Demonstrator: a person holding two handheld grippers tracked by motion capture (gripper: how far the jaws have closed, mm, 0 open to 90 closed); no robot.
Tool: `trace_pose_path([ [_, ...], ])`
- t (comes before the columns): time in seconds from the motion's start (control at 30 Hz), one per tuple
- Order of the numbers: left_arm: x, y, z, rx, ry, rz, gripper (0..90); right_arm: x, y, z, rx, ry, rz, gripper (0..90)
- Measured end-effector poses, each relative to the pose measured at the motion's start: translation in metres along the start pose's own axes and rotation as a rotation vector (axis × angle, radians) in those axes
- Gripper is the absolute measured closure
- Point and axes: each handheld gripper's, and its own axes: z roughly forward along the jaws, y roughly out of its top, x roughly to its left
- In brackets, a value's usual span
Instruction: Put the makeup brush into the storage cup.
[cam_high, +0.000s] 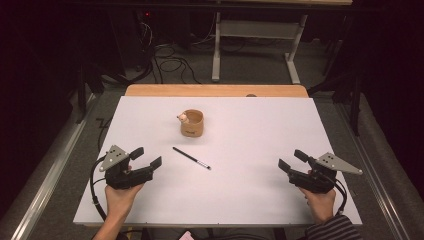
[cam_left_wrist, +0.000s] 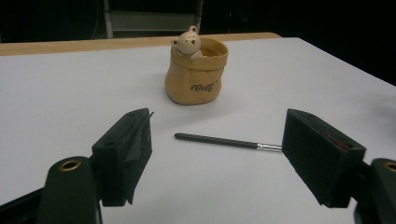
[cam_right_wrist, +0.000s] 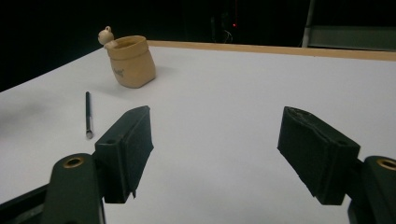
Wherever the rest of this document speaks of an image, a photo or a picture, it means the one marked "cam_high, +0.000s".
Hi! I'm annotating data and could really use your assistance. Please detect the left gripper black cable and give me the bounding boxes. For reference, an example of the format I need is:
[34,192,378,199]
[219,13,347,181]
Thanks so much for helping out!
[89,155,109,223]

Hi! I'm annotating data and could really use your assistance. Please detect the wooden pen holder cup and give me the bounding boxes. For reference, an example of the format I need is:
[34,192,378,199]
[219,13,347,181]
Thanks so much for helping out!
[176,109,205,138]

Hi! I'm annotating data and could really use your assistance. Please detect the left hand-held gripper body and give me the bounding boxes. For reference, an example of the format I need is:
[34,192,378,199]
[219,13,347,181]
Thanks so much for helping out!
[99,144,155,190]

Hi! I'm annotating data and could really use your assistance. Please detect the person's right hand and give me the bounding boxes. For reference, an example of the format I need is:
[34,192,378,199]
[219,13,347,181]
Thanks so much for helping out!
[298,169,337,225]

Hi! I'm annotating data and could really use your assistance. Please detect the wooden table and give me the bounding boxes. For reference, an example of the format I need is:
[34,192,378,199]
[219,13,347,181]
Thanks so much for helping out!
[124,83,310,99]

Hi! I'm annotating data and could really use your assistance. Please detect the white desk frame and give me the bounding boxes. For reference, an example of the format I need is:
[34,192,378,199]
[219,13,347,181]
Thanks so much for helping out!
[211,11,309,85]

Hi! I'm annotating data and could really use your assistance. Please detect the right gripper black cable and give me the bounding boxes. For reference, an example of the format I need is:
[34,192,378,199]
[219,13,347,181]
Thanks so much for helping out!
[331,178,349,216]

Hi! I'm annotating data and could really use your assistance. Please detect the black pen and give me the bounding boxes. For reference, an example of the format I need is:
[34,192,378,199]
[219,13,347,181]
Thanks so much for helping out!
[172,146,212,171]

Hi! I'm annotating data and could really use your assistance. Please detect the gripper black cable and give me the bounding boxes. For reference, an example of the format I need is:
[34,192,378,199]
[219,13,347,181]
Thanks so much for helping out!
[89,155,109,223]
[331,178,349,216]

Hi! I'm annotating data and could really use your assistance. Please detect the black stand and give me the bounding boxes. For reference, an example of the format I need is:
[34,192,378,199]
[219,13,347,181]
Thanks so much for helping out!
[307,16,365,137]
[74,61,105,125]

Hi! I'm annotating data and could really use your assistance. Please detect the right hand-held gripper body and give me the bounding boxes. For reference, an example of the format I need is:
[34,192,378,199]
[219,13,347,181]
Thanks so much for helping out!
[288,152,364,195]

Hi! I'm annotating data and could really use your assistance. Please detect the white table board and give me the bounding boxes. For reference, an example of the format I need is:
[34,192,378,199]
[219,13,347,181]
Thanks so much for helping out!
[72,95,363,228]

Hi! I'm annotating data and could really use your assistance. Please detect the metal floor rail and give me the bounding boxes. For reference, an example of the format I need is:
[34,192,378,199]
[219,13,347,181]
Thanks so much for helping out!
[9,93,101,240]
[335,102,412,240]

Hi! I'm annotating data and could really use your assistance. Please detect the black floor cables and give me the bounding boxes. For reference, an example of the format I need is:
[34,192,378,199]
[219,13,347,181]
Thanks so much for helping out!
[133,19,203,85]

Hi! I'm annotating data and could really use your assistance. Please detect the person's left hand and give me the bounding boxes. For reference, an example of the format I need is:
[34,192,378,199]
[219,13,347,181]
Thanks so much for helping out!
[104,164,145,222]

